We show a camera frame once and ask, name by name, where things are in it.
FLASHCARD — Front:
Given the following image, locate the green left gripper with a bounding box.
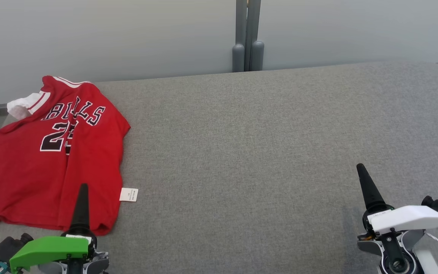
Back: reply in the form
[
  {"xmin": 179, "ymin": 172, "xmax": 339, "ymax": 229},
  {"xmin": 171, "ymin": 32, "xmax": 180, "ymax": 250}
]
[{"xmin": 10, "ymin": 183, "xmax": 97, "ymax": 272}]

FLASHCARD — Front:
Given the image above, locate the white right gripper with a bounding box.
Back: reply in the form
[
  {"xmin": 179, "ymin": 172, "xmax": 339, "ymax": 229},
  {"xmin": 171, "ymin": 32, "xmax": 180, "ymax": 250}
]
[{"xmin": 357, "ymin": 163, "xmax": 438, "ymax": 235}]

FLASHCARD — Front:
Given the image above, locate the grey partition post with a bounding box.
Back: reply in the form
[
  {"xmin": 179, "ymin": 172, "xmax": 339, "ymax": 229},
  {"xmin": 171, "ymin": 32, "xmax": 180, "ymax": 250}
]
[{"xmin": 232, "ymin": 0, "xmax": 264, "ymax": 73}]

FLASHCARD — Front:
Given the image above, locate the red Bulls jersey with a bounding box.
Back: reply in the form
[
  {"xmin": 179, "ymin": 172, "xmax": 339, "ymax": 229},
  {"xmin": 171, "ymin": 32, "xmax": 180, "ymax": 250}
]
[{"xmin": 0, "ymin": 75, "xmax": 139, "ymax": 236}]

